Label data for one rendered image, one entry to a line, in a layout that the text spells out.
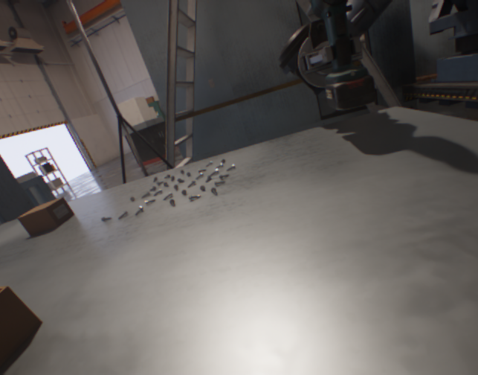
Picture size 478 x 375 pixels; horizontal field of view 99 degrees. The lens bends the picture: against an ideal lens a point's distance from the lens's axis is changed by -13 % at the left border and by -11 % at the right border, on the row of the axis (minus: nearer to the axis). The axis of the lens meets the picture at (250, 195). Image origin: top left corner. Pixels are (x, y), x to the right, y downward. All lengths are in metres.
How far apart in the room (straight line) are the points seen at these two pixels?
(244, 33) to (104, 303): 2.46
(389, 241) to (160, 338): 0.22
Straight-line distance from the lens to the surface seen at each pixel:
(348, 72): 0.47
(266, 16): 2.58
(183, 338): 0.22
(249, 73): 2.53
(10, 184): 1.81
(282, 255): 0.24
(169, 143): 1.90
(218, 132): 2.64
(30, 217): 0.86
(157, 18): 2.87
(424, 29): 6.69
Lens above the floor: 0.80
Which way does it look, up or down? 23 degrees down
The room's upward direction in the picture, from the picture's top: 19 degrees counter-clockwise
